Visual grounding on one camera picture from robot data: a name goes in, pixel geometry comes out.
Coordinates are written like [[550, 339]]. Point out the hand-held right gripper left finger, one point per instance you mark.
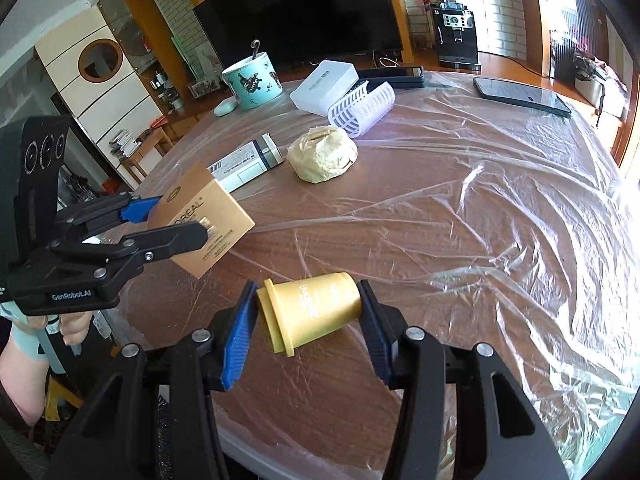
[[240, 340]]

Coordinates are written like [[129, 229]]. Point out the person's left hand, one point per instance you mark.
[[75, 330]]

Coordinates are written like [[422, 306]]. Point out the small wooden side table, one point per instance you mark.
[[150, 147]]

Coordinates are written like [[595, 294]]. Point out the beige crumpled paper ball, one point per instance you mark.
[[322, 155]]

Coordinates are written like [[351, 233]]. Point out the black smartphone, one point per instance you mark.
[[520, 94]]

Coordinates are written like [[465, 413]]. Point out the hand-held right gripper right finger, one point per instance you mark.
[[377, 340]]

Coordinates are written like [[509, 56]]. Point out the pile of books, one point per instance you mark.
[[122, 145]]

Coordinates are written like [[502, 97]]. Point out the person's left forearm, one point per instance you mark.
[[20, 385]]

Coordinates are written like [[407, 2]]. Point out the glass display cabinet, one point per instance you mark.
[[135, 25]]

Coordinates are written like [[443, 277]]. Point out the grey storage bag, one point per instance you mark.
[[600, 85]]

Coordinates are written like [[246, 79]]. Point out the metal spoon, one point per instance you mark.
[[255, 50]]

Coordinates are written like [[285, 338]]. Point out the pale green earbuds case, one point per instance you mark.
[[226, 106]]

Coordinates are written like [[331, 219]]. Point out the black flat television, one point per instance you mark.
[[300, 10]]

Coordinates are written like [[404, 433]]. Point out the dark folding phone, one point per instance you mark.
[[400, 76]]

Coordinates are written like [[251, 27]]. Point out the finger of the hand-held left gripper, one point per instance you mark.
[[135, 209], [170, 240]]

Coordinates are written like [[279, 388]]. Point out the white cabinet with round window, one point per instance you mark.
[[100, 100]]

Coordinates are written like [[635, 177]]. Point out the giraffe picture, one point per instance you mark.
[[210, 60]]

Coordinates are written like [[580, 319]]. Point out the teal butterfly mug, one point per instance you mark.
[[250, 85]]

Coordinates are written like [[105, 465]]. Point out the yellow plastic cup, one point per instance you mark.
[[310, 310]]

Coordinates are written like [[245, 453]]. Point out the gold cardboard box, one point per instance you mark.
[[220, 215]]

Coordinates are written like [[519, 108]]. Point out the floral picture frame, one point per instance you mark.
[[207, 89]]

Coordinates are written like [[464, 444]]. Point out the black ribbed heater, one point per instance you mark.
[[562, 55]]

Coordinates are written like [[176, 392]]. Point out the black coffee machine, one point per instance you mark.
[[455, 35]]

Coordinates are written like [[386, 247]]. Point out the white plastic basket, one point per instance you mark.
[[360, 107]]

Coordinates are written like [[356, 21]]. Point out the white plastic box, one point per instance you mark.
[[322, 85]]

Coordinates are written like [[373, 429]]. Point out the white and blue carton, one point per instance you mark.
[[245, 162]]

